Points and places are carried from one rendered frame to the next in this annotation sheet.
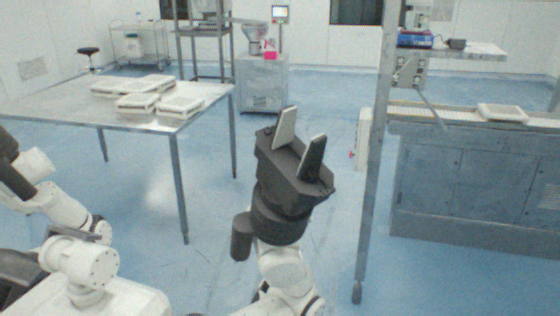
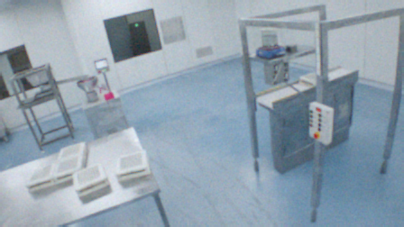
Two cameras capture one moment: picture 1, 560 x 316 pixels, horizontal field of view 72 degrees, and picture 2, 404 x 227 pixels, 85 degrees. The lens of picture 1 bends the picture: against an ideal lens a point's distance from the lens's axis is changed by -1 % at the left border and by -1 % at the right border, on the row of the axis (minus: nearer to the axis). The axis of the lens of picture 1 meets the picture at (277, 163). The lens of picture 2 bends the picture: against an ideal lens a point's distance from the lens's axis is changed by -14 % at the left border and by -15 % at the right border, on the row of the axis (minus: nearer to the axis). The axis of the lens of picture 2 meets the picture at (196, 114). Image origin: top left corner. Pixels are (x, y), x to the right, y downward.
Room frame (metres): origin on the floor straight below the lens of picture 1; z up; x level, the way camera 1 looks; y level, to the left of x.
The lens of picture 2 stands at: (0.90, 1.06, 1.98)
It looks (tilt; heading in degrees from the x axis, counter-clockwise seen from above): 24 degrees down; 328
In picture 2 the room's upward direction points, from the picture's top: 11 degrees counter-clockwise
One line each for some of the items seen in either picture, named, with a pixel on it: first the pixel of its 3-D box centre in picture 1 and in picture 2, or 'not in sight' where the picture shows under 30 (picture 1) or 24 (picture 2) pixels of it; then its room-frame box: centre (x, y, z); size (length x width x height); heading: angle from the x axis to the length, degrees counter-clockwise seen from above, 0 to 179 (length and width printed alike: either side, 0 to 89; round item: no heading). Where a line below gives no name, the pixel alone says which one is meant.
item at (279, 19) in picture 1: (280, 29); (105, 76); (5.31, -0.04, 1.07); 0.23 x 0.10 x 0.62; 80
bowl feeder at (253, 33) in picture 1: (259, 40); (93, 88); (5.26, 0.23, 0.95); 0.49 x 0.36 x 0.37; 80
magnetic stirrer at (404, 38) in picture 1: (414, 38); not in sight; (2.40, -0.82, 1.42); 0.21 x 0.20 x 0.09; 165
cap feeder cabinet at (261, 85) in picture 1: (263, 83); (106, 118); (5.20, 0.20, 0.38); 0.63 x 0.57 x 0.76; 80
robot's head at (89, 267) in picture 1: (82, 266); not in sight; (0.49, 0.32, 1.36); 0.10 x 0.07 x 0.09; 69
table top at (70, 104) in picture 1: (121, 99); (59, 182); (2.93, 1.22, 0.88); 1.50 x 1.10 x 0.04; 75
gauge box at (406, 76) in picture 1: (407, 70); (277, 71); (2.32, -0.78, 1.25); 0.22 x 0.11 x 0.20; 75
